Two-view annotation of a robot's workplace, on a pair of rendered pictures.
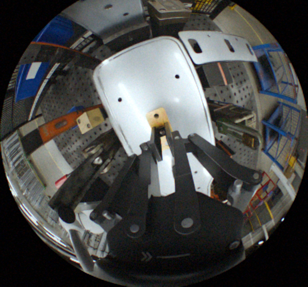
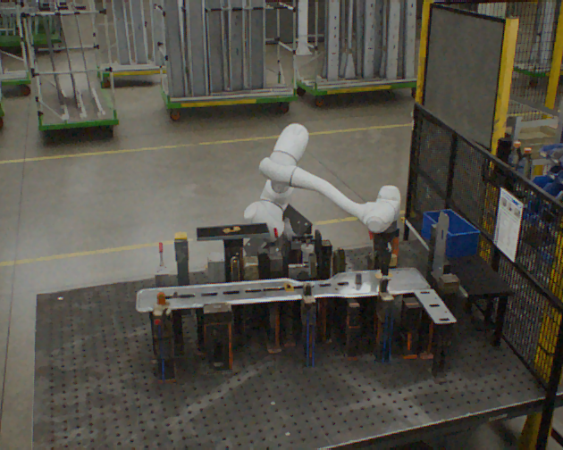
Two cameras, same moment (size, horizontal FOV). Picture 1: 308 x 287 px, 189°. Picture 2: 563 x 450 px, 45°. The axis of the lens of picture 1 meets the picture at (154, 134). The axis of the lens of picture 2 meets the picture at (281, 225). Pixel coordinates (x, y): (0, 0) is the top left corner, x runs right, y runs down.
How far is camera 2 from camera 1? 321 cm
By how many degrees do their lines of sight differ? 61
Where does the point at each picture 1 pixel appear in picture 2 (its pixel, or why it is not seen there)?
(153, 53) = (418, 282)
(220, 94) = (396, 375)
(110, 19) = (437, 263)
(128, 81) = (405, 275)
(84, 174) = (376, 245)
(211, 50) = (424, 296)
